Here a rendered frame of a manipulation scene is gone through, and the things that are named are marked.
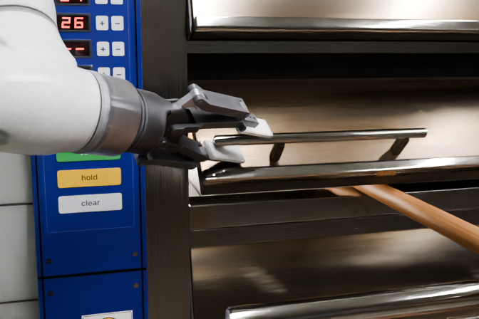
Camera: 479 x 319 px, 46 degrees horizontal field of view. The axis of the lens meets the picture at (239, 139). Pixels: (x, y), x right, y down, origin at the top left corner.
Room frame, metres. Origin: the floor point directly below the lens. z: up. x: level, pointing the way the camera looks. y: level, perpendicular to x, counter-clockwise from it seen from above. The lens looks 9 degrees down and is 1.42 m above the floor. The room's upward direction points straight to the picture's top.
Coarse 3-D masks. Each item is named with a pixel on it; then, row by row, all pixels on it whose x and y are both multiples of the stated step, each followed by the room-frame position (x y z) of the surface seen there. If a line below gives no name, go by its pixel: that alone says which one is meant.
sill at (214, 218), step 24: (264, 192) 0.96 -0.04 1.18; (288, 192) 0.96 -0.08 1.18; (312, 192) 0.96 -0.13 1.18; (336, 192) 0.96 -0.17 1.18; (360, 192) 0.96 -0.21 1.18; (408, 192) 0.97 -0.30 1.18; (432, 192) 0.98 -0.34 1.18; (456, 192) 0.99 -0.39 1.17; (192, 216) 0.88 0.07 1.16; (216, 216) 0.89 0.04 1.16; (240, 216) 0.90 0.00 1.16; (264, 216) 0.91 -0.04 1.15; (288, 216) 0.92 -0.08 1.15; (312, 216) 0.93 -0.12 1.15; (336, 216) 0.94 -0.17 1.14; (360, 216) 0.95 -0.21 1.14
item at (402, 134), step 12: (288, 132) 0.81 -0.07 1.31; (300, 132) 0.81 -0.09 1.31; (312, 132) 0.81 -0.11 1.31; (324, 132) 0.82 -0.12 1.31; (336, 132) 0.82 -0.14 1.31; (348, 132) 0.83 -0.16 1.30; (360, 132) 0.83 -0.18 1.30; (372, 132) 0.83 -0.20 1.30; (384, 132) 0.84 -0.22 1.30; (396, 132) 0.84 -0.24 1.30; (408, 132) 0.85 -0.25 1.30; (420, 132) 0.85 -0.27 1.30; (216, 144) 0.78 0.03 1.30; (228, 144) 0.78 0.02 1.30; (240, 144) 0.79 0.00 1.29; (252, 144) 0.79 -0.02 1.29; (264, 144) 0.80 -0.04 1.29; (276, 144) 0.81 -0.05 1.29; (396, 144) 0.87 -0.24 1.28; (276, 156) 0.83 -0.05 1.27
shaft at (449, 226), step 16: (368, 192) 0.92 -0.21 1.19; (384, 192) 0.87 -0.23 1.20; (400, 192) 0.85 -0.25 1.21; (400, 208) 0.82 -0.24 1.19; (416, 208) 0.78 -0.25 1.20; (432, 208) 0.76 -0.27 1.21; (432, 224) 0.74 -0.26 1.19; (448, 224) 0.71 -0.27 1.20; (464, 224) 0.69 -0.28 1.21; (464, 240) 0.67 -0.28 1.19
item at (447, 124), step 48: (240, 96) 0.91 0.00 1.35; (288, 96) 0.93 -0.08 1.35; (336, 96) 0.95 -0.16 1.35; (384, 96) 0.97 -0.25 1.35; (432, 96) 0.99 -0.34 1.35; (288, 144) 0.86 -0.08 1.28; (336, 144) 0.88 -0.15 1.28; (384, 144) 0.90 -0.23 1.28; (432, 144) 0.92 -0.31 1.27; (240, 192) 0.81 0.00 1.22
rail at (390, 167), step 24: (240, 168) 0.79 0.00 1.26; (264, 168) 0.80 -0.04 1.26; (288, 168) 0.81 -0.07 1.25; (312, 168) 0.82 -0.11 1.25; (336, 168) 0.82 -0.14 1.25; (360, 168) 0.83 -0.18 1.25; (384, 168) 0.84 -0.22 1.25; (408, 168) 0.85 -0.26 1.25; (432, 168) 0.86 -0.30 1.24; (456, 168) 0.87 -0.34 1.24
